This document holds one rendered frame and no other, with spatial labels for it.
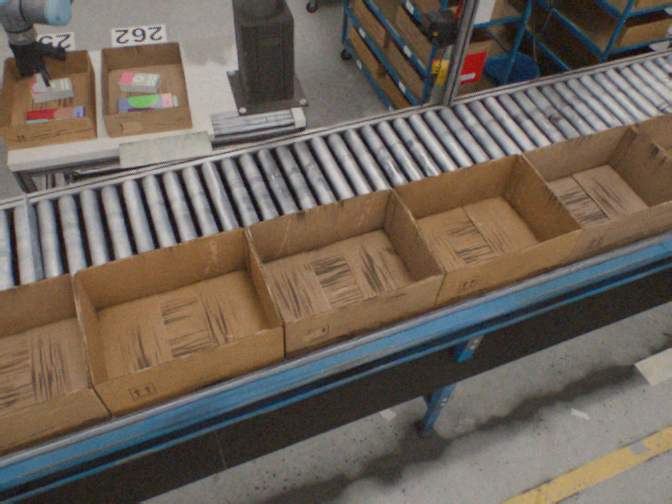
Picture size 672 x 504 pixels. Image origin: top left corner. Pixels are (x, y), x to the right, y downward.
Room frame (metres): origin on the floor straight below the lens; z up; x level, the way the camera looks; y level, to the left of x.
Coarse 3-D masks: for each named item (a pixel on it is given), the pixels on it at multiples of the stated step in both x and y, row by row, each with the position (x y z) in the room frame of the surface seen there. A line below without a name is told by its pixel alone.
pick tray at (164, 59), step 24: (120, 48) 1.81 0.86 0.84; (144, 48) 1.84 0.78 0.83; (168, 48) 1.87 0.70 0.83; (120, 72) 1.79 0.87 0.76; (144, 72) 1.80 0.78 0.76; (168, 72) 1.81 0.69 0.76; (120, 96) 1.65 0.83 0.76; (120, 120) 1.45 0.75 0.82; (144, 120) 1.47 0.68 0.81; (168, 120) 1.50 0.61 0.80
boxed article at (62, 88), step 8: (56, 80) 1.66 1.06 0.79; (64, 80) 1.67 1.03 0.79; (32, 88) 1.60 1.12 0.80; (56, 88) 1.62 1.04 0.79; (64, 88) 1.62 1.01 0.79; (32, 96) 1.57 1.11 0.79; (40, 96) 1.58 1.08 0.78; (48, 96) 1.59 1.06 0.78; (56, 96) 1.60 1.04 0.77; (64, 96) 1.61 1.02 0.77; (72, 96) 1.62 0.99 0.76
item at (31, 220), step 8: (24, 192) 1.11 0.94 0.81; (24, 200) 1.08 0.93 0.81; (32, 208) 1.10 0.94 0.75; (32, 216) 1.06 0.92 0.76; (32, 224) 1.02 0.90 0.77; (32, 232) 0.99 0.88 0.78; (32, 240) 0.95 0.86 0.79; (32, 248) 0.92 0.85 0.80; (32, 256) 0.88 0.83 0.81; (40, 256) 0.94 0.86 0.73; (32, 264) 0.86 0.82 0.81; (40, 264) 0.90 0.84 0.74; (32, 272) 0.83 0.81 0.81; (40, 272) 0.87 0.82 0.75
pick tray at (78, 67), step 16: (48, 64) 1.73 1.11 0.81; (64, 64) 1.75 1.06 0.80; (80, 64) 1.77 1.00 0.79; (16, 80) 1.68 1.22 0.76; (32, 80) 1.69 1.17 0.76; (80, 80) 1.72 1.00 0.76; (0, 96) 1.48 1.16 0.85; (16, 96) 1.60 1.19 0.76; (80, 96) 1.63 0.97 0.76; (0, 112) 1.42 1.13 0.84; (16, 112) 1.51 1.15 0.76; (0, 128) 1.34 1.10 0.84; (16, 128) 1.35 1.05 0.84; (32, 128) 1.36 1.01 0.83; (48, 128) 1.38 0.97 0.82; (64, 128) 1.39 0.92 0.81; (80, 128) 1.41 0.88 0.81; (96, 128) 1.47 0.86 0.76; (16, 144) 1.34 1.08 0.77; (32, 144) 1.36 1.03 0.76; (48, 144) 1.37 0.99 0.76
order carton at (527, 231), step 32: (512, 160) 1.20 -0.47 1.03; (416, 192) 1.07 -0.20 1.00; (448, 192) 1.12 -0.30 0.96; (480, 192) 1.17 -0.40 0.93; (512, 192) 1.17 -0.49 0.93; (544, 192) 1.09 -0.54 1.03; (416, 224) 0.92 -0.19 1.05; (448, 224) 1.07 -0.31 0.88; (480, 224) 1.07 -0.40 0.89; (512, 224) 1.09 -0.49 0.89; (544, 224) 1.05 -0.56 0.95; (576, 224) 0.97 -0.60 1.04; (448, 256) 0.95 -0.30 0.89; (480, 256) 0.96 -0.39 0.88; (512, 256) 0.86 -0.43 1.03; (544, 256) 0.91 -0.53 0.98; (448, 288) 0.79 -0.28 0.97; (480, 288) 0.83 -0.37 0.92
